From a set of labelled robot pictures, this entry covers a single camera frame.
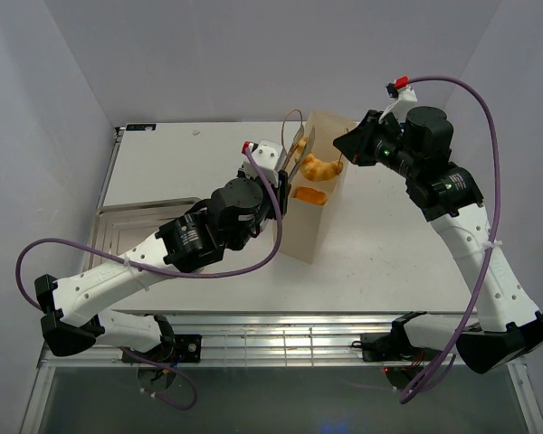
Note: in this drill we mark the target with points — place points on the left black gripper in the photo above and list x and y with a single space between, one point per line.
281 191

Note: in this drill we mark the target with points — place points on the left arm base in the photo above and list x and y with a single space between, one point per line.
182 349

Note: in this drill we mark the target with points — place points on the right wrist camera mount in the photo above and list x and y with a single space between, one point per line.
403 98

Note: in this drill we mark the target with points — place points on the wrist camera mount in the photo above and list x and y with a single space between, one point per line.
268 156
403 98

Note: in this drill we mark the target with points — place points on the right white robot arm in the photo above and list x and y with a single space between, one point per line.
508 323

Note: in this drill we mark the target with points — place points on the metal tongs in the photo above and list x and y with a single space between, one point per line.
300 148

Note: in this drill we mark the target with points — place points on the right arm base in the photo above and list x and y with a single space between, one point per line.
388 347

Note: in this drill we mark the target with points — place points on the sesame twisted bread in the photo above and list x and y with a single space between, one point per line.
311 195

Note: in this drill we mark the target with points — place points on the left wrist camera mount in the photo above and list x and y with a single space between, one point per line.
268 156

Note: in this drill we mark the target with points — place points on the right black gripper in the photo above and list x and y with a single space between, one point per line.
360 142

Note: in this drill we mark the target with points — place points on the beige paper bag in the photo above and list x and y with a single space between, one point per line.
305 225

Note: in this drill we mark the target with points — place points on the fake croissant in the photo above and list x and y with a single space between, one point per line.
316 170

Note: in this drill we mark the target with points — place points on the left blue table label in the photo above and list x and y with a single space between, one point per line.
141 127

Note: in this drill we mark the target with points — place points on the steel tray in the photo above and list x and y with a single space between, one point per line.
118 228

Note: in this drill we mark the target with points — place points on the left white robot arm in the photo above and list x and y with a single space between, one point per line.
77 310

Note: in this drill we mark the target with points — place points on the aluminium rail frame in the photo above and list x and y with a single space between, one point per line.
274 374

